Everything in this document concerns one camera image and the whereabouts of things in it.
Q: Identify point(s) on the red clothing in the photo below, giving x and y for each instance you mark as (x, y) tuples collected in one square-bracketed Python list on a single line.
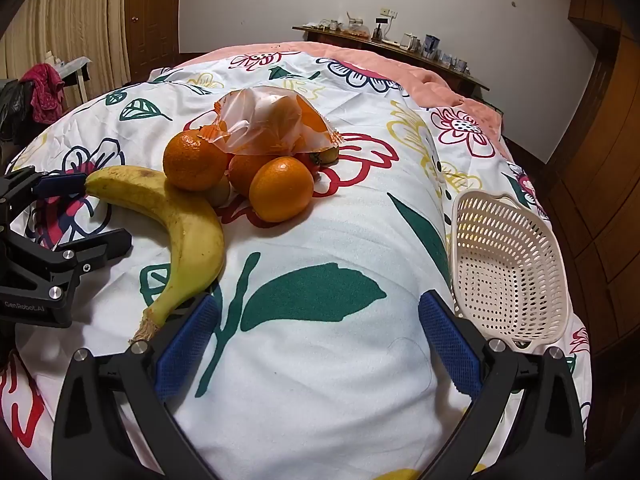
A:
[(44, 90)]

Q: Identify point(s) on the clear orange plastic bag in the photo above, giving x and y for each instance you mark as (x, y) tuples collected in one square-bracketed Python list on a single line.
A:
[(270, 120)]

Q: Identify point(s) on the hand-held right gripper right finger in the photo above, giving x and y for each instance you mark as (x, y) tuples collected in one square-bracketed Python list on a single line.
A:
[(450, 345)]

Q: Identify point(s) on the beige plastic basket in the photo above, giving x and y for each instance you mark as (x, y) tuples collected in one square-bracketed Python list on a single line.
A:
[(505, 270)]

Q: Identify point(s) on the white wall outlet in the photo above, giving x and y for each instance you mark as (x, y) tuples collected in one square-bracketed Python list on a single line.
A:
[(388, 12)]

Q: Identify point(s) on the red tomato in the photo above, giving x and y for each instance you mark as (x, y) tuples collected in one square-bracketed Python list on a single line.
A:
[(316, 165)]

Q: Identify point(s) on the brown wooden wardrobe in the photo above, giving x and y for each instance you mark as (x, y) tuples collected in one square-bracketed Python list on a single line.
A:
[(600, 160)]

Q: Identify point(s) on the beige curtain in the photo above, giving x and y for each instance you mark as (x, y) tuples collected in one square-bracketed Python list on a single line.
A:
[(75, 10)]

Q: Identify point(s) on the yellow banana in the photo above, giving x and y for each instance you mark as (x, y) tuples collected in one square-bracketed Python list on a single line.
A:
[(195, 240)]

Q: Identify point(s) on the blue and white pitcher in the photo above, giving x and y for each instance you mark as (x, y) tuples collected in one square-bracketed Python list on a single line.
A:
[(431, 45)]

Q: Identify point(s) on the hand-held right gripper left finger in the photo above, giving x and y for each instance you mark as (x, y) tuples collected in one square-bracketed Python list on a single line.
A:
[(185, 350)]

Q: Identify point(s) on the small white table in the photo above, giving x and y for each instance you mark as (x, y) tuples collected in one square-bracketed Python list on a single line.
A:
[(75, 67)]

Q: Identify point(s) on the smooth orange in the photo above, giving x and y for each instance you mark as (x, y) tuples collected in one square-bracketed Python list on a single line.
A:
[(245, 170), (280, 190)]

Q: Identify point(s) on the small black stand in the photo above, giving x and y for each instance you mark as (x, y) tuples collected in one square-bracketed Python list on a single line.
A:
[(380, 29)]

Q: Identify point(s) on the small glass cup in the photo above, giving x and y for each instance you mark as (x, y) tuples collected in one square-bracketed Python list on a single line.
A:
[(462, 64), (446, 59)]

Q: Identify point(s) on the brown wooden door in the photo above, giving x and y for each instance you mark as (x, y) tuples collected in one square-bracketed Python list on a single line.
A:
[(152, 10)]

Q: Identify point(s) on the round yellow-green fruit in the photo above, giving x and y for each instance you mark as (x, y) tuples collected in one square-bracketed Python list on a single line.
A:
[(331, 156), (218, 195)]

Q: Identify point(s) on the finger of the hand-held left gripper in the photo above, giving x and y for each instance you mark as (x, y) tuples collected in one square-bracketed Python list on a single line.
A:
[(62, 185), (100, 250)]

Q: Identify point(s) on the white electric kettle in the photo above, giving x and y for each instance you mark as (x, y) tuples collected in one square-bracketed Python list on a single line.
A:
[(408, 41)]

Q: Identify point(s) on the dark clothing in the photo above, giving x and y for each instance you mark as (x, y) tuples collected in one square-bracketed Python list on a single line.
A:
[(12, 110)]

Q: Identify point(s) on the wrinkled mandarin orange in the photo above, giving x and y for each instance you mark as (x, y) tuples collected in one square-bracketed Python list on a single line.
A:
[(192, 160)]

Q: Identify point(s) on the wooden headboard shelf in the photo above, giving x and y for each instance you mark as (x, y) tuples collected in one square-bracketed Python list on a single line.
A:
[(350, 41)]

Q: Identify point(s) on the white floral printed blanket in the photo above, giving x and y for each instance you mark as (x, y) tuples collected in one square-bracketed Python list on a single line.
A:
[(325, 360)]

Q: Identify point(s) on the pink blanket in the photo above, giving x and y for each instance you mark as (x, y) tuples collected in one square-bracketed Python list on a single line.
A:
[(430, 80)]

